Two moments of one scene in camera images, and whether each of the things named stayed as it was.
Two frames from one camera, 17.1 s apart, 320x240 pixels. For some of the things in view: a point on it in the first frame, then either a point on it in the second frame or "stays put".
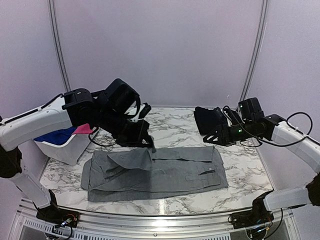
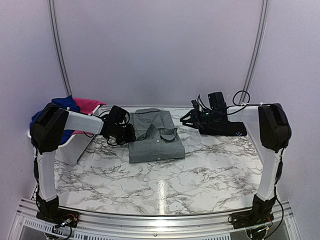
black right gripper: x=223 y=131 → x=193 y=116
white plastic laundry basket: x=71 y=153 stays put
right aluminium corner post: x=250 y=77 stays put
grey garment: x=141 y=171 → x=157 y=137
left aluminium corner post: x=59 y=45 stays put
